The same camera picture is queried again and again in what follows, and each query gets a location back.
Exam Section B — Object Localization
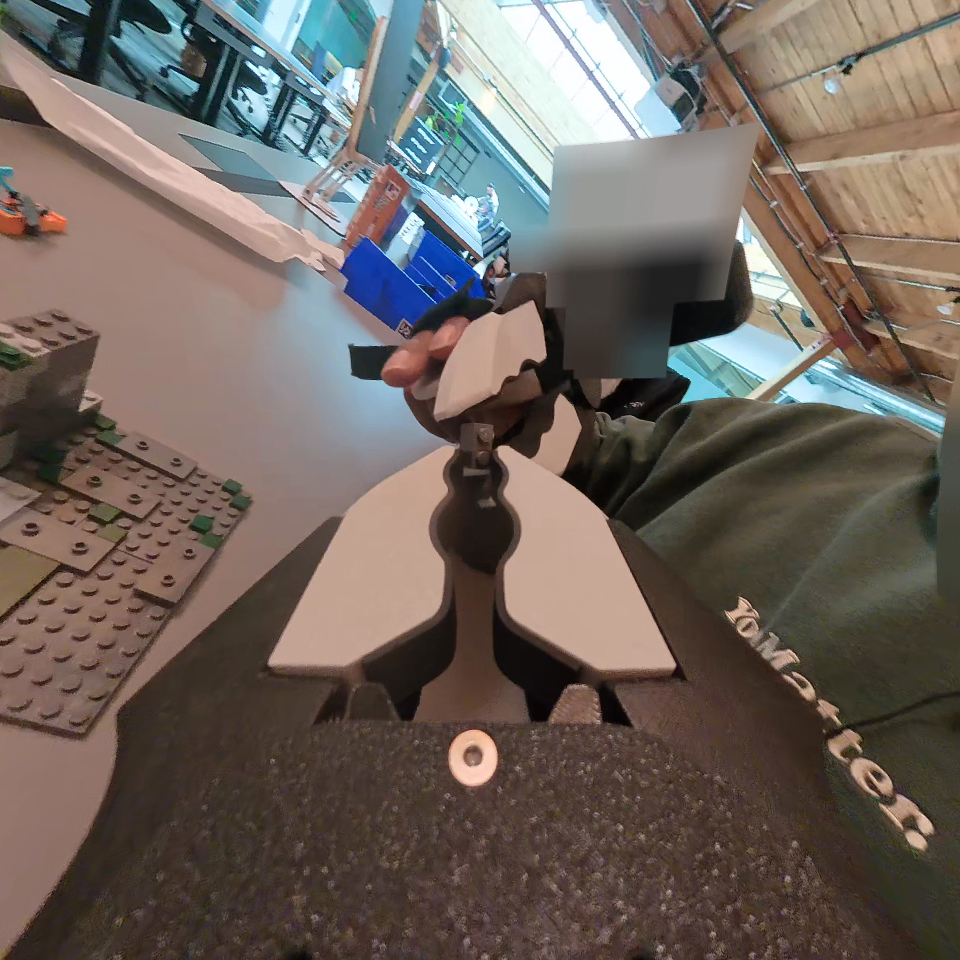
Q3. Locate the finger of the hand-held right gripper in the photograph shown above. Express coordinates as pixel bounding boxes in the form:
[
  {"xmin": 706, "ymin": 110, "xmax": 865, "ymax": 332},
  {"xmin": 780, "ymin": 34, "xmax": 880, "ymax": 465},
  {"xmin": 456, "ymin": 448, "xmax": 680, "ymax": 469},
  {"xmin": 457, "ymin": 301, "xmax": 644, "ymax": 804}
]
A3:
[
  {"xmin": 525, "ymin": 390, "xmax": 603, "ymax": 479},
  {"xmin": 433, "ymin": 300, "xmax": 549, "ymax": 423}
]

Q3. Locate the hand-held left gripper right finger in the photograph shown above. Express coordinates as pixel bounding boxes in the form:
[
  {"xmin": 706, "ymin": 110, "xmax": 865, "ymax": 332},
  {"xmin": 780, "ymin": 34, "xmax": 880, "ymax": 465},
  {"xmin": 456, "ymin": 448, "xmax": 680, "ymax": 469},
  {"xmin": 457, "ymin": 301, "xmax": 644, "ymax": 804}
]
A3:
[{"xmin": 491, "ymin": 447, "xmax": 680, "ymax": 684}]

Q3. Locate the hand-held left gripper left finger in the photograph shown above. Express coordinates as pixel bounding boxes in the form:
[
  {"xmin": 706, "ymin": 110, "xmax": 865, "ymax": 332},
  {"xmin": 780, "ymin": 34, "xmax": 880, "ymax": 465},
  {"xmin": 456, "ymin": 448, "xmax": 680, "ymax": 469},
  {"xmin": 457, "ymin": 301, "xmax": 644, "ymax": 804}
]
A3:
[{"xmin": 267, "ymin": 444, "xmax": 460, "ymax": 687}]

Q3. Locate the small grey brick piece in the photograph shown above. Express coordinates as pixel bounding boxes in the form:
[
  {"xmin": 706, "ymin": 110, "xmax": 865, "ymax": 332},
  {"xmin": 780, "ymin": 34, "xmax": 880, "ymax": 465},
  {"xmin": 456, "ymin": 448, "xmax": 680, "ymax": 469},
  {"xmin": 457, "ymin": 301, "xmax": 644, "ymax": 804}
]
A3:
[{"xmin": 459, "ymin": 422, "xmax": 498, "ymax": 513}]

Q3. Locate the blue plastic bin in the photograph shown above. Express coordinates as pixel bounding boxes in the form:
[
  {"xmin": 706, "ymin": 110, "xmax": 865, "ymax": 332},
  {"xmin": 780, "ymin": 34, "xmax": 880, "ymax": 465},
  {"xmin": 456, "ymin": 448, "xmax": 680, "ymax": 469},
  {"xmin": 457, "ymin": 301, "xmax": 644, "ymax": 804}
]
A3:
[
  {"xmin": 408, "ymin": 231, "xmax": 489, "ymax": 301},
  {"xmin": 341, "ymin": 238, "xmax": 451, "ymax": 333}
]

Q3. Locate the grey brick baseplate model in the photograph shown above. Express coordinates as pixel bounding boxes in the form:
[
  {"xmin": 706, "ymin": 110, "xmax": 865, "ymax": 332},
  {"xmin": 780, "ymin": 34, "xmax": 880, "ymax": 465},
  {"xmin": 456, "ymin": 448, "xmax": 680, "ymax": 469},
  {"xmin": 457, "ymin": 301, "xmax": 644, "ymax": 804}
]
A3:
[{"xmin": 0, "ymin": 311, "xmax": 252, "ymax": 740}]

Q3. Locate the grey brick tower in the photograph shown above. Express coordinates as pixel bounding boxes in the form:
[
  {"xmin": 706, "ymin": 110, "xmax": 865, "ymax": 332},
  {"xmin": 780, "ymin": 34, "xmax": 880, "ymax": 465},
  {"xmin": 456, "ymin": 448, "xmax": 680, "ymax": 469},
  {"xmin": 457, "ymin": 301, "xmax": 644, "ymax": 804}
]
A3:
[{"xmin": 0, "ymin": 309, "xmax": 102, "ymax": 470}]

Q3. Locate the person's right forearm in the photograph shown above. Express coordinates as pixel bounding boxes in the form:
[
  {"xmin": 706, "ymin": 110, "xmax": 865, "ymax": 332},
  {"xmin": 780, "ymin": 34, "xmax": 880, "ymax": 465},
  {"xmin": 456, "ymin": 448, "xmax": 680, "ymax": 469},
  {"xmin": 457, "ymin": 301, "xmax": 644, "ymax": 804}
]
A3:
[{"xmin": 562, "ymin": 375, "xmax": 939, "ymax": 541}]

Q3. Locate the orange cardboard box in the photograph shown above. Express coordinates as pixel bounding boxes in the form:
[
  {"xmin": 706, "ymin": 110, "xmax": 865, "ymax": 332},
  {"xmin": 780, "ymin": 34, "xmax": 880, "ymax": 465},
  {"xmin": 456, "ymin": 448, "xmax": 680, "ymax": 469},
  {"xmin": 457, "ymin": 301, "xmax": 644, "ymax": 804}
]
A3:
[{"xmin": 345, "ymin": 165, "xmax": 412, "ymax": 250}]

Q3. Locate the monitor on wooden stand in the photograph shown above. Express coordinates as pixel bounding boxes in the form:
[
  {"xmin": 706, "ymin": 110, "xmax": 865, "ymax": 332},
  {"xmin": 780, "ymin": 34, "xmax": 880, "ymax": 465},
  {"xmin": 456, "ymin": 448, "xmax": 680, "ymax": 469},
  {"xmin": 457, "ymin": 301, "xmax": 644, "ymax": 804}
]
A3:
[{"xmin": 281, "ymin": 0, "xmax": 425, "ymax": 220}]

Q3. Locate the person's green sweatshirt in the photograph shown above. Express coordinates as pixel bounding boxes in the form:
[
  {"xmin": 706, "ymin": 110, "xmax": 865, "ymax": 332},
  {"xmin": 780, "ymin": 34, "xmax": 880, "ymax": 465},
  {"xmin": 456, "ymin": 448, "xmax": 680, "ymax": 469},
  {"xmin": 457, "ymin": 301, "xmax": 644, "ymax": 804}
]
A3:
[{"xmin": 615, "ymin": 397, "xmax": 960, "ymax": 960}]

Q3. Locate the crumpled white paper bag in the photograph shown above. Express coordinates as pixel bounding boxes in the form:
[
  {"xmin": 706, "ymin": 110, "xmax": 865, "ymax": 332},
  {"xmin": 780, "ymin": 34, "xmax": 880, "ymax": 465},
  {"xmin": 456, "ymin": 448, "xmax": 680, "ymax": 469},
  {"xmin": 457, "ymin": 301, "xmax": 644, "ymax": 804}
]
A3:
[{"xmin": 3, "ymin": 48, "xmax": 346, "ymax": 273}]

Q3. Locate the orange teal brick figure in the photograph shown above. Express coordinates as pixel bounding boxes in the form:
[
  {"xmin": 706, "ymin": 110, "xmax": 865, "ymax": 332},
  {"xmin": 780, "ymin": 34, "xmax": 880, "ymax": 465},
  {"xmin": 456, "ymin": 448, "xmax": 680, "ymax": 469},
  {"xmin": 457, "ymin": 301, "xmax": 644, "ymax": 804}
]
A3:
[{"xmin": 0, "ymin": 166, "xmax": 69, "ymax": 237}]

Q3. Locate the black lapel microphone cable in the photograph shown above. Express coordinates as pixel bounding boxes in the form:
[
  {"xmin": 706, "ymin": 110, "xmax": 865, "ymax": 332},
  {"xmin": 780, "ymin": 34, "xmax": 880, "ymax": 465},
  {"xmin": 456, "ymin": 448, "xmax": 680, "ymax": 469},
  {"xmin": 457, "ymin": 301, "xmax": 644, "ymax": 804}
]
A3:
[{"xmin": 855, "ymin": 688, "xmax": 960, "ymax": 735}]

